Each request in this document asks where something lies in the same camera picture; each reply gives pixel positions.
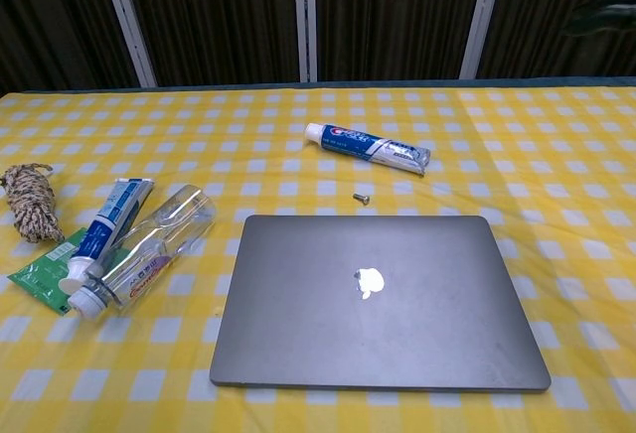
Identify green foil packet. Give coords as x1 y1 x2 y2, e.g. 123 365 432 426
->
7 226 95 316

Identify clear plastic bottle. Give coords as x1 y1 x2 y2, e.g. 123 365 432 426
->
68 184 219 320

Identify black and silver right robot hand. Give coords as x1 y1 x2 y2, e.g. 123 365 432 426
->
565 0 636 37

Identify silver laptop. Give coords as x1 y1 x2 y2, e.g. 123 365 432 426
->
209 214 553 395

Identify braided rope bundle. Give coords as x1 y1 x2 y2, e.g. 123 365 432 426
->
0 163 67 244

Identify white partition frame post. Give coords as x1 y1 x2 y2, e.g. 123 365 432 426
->
459 0 507 80
293 0 320 82
96 0 157 88

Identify yellow checkered tablecloth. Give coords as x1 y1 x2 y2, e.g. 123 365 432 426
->
0 85 636 433

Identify blue white toothpaste tube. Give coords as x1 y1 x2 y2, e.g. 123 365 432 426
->
58 178 154 296

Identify blue red toothpaste tube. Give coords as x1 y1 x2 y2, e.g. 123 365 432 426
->
304 122 432 178

